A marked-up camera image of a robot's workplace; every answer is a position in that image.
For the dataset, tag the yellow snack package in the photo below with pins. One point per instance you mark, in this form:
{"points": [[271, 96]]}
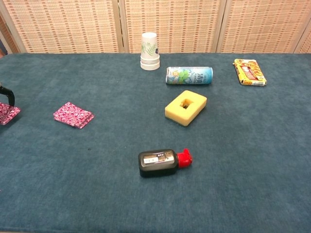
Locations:
{"points": [[250, 72]]}

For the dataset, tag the yellow sponge block with hole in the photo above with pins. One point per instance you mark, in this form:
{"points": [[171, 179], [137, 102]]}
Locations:
{"points": [[196, 103]]}

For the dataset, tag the white paper cup stack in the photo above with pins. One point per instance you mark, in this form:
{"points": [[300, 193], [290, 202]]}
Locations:
{"points": [[150, 53]]}

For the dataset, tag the light blue drink can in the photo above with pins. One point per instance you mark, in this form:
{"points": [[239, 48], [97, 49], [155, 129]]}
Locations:
{"points": [[189, 75]]}

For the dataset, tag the black bottle with red cap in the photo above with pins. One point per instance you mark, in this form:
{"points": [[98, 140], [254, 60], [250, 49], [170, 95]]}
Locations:
{"points": [[158, 163]]}

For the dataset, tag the pink patterned packet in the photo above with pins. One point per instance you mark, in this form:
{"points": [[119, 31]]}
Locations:
{"points": [[7, 113], [73, 116]]}

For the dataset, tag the bamboo folding screen panel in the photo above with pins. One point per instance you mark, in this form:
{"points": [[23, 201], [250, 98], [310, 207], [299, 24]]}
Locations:
{"points": [[63, 26], [264, 26], [172, 26], [306, 44]]}

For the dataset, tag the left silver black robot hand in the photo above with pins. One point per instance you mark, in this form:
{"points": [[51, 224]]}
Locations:
{"points": [[8, 93]]}

